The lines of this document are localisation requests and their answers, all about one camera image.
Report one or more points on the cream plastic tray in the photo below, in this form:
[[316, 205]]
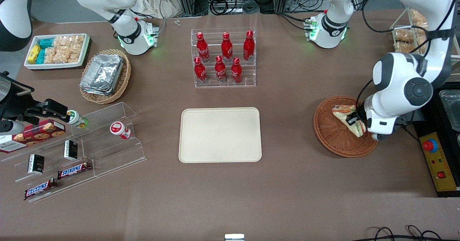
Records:
[[219, 135]]

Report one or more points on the light wicker basket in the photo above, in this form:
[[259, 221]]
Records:
[[124, 79]]

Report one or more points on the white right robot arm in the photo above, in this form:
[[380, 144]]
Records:
[[127, 36]]

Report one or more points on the clear rice cracker bag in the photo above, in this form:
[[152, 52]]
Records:
[[62, 41], [50, 55], [77, 43], [65, 56]]

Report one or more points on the triangle sandwich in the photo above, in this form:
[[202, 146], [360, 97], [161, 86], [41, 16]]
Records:
[[343, 114]]

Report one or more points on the bagged pastry snack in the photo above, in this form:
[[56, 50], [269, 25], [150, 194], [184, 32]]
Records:
[[417, 17], [404, 36], [402, 47]]

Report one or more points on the yellow emergency stop box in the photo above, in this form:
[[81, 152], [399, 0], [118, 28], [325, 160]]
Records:
[[440, 162]]

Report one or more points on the clear acrylic tiered snack stand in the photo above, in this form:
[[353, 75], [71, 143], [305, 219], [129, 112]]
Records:
[[107, 154]]

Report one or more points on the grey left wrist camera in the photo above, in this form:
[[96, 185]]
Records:
[[379, 137]]

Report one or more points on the red plaid cookie box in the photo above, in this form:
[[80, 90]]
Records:
[[39, 131]]

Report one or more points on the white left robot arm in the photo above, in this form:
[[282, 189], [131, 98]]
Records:
[[413, 86]]

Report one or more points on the Snickers chocolate bar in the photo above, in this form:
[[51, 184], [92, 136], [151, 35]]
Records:
[[73, 170], [39, 189]]

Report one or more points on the stacked aluminium foil trays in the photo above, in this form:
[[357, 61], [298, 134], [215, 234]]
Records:
[[102, 74]]

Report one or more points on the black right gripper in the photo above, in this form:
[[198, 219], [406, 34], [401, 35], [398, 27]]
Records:
[[18, 103]]

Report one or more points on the teal snack packet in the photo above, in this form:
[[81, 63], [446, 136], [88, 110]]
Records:
[[46, 42], [41, 56]]

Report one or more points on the red cola bottle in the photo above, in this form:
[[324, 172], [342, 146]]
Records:
[[226, 49], [202, 49], [199, 72], [236, 72], [220, 71], [248, 47]]

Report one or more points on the clear acrylic bottle stand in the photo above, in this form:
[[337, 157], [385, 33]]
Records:
[[251, 79]]

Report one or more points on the white crumpled cloth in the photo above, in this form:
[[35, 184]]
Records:
[[154, 0]]

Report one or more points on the clear plastic container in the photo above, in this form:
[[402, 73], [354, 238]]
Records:
[[452, 104]]

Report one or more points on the black side stand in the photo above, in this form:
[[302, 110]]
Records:
[[431, 126]]

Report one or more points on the small metal part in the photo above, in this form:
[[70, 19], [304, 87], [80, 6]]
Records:
[[177, 22]]

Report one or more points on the red lidded snack cup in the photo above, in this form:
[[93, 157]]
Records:
[[118, 128]]

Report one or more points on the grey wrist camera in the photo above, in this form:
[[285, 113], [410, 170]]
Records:
[[379, 137], [10, 127]]

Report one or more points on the yellow snack packet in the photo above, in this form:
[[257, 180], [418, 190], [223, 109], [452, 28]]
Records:
[[34, 53]]

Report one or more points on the small black chocolate box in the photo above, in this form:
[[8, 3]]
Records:
[[36, 163], [71, 150]]

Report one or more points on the brown wicker basket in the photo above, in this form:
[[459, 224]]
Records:
[[330, 133]]

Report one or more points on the green sunflower snack cup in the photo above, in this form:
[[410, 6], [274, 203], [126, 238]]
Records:
[[76, 119]]

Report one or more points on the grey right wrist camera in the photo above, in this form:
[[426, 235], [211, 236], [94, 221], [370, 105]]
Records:
[[10, 127]]

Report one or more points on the white rectangular snack bin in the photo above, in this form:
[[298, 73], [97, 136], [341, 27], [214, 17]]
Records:
[[54, 65]]

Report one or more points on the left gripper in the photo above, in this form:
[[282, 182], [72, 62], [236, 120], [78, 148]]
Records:
[[352, 119]]

